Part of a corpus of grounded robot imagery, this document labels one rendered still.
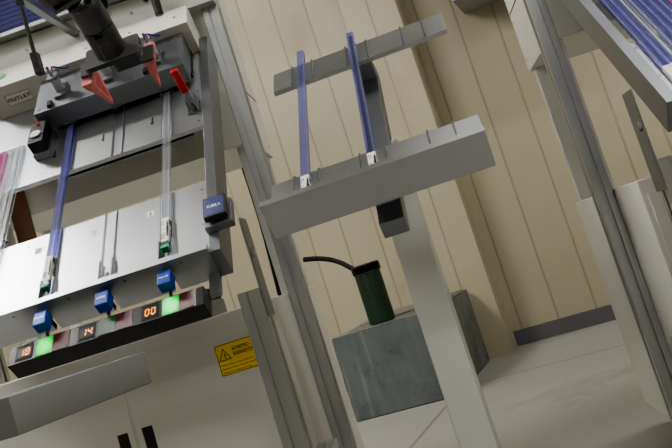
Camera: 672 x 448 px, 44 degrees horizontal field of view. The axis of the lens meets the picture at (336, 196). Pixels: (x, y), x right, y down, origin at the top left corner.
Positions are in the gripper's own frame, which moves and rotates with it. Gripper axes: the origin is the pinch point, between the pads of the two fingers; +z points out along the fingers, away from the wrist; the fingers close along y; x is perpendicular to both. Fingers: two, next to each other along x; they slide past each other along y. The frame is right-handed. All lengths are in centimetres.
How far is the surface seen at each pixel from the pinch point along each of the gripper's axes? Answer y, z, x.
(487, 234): -81, 260, -165
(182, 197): -3.1, 13.4, 18.2
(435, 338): -38, 33, 51
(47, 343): 21.4, 13.3, 42.2
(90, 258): 14.4, 13.0, 26.2
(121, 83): 7.1, 8.9, -18.6
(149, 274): 2.9, 12.1, 35.9
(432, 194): -59, 229, -177
